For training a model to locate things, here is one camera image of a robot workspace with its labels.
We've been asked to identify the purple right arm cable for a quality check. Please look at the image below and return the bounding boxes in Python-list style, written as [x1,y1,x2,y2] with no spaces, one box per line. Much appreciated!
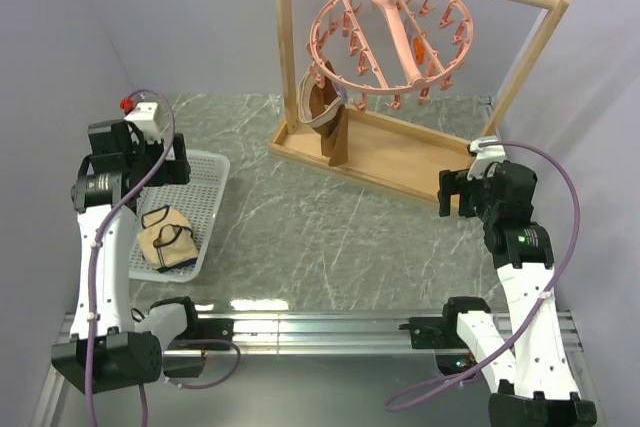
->
[384,140,581,413]

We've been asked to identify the pink round clip hanger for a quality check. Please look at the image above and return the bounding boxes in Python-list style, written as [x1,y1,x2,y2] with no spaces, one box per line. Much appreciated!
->
[297,0,474,111]

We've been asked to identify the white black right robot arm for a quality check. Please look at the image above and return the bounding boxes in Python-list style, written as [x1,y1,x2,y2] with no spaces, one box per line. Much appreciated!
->
[438,161,598,426]

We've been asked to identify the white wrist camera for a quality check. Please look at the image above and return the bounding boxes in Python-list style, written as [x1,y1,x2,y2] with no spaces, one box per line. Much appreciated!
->
[120,98,161,142]
[467,136,507,179]

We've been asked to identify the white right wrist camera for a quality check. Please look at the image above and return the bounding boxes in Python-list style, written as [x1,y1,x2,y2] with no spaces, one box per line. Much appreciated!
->
[467,136,507,179]

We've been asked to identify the brown underwear on hanger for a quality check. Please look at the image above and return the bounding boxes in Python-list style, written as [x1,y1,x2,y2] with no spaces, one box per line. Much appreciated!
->
[297,67,349,167]

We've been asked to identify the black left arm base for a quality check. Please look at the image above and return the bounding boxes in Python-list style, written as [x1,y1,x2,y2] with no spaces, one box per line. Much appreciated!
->
[163,317,234,348]

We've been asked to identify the beige underwear navy trim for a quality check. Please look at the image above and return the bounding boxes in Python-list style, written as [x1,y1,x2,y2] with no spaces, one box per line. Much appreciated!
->
[137,205,199,273]

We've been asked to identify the white plastic basket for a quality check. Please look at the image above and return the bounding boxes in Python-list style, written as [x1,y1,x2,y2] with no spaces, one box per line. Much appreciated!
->
[129,150,230,283]

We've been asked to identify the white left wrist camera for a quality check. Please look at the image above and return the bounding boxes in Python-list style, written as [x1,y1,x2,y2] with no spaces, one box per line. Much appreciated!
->
[120,98,161,142]

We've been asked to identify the aluminium mounting rail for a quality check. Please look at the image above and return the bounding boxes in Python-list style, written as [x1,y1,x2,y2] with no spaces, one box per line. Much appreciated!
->
[52,310,585,359]

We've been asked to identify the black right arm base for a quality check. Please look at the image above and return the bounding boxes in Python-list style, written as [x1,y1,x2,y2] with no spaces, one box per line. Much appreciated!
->
[405,316,466,350]

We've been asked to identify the wooden hanger rack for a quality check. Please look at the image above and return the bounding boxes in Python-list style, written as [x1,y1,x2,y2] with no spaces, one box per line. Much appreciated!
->
[269,0,573,200]

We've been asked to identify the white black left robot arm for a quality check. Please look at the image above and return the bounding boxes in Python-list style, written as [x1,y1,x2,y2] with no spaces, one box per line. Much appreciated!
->
[51,119,202,396]

